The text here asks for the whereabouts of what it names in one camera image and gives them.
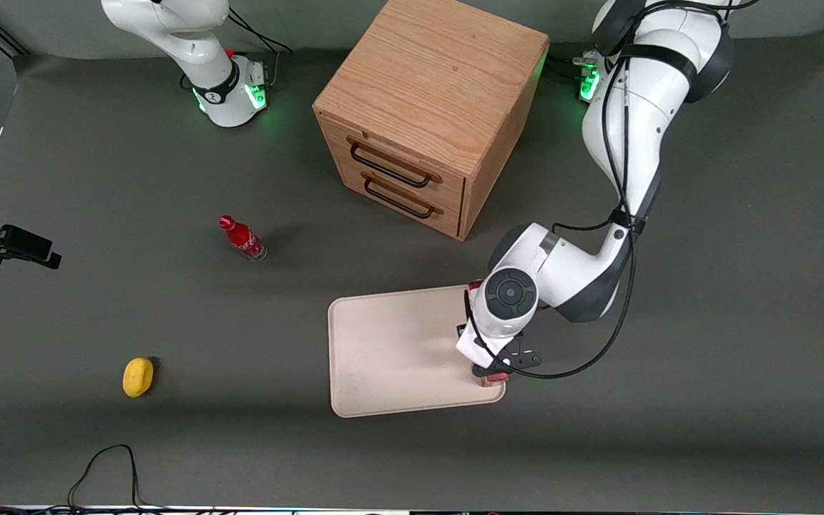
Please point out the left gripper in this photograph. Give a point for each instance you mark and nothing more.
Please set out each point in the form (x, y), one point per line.
(460, 329)

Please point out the wooden drawer cabinet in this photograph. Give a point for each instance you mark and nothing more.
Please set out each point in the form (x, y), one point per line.
(433, 79)

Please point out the red cookie box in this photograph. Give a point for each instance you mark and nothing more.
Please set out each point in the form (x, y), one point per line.
(495, 381)

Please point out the yellow lemon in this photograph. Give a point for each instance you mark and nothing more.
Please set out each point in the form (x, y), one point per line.
(137, 377)

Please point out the wooden drawer front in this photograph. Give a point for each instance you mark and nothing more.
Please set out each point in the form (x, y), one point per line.
(449, 187)
(449, 220)

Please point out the beige plastic tray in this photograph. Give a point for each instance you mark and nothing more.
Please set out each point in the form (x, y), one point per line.
(398, 350)

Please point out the red cola bottle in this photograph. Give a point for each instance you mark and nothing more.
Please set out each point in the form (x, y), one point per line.
(242, 237)

